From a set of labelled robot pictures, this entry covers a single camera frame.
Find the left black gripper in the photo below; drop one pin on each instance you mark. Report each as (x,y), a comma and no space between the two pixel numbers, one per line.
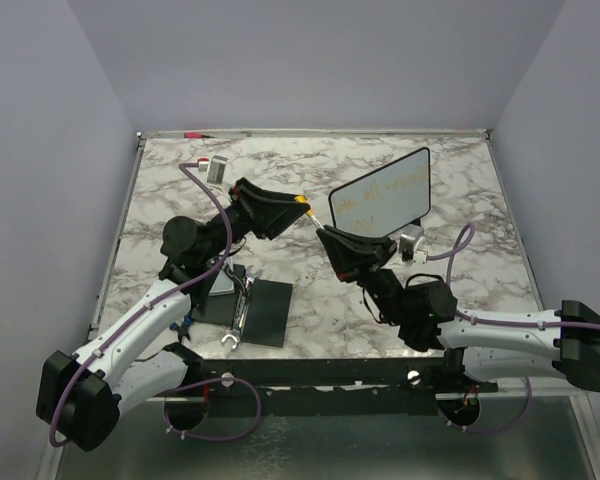
(269,219)

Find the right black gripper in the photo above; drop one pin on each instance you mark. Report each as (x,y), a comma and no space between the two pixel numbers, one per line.
(354,256)

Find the white marker pen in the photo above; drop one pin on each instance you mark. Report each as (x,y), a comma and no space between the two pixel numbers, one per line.
(314,219)

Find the black framed whiteboard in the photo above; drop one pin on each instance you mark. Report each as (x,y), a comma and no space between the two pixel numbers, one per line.
(385,200)

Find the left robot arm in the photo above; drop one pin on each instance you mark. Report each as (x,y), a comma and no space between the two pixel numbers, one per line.
(77,396)

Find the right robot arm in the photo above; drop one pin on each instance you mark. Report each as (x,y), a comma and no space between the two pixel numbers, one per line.
(562,343)

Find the black square mat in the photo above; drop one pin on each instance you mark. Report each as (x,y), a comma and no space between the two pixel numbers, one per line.
(267,316)

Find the silver wrench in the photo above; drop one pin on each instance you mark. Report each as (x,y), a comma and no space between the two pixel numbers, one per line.
(244,287)

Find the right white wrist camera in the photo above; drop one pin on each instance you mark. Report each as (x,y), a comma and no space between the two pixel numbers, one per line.
(411,245)

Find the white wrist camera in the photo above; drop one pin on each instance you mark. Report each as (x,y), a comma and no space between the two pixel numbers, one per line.
(214,168)
(411,245)

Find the aluminium table frame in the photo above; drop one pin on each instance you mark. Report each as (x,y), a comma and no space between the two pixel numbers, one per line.
(529,428)

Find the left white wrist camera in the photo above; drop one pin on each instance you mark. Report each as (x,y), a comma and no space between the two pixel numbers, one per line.
(214,168)

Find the red marker on rail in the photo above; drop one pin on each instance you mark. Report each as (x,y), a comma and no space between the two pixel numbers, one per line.
(197,135)

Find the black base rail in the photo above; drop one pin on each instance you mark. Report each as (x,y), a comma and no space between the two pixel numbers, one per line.
(298,387)

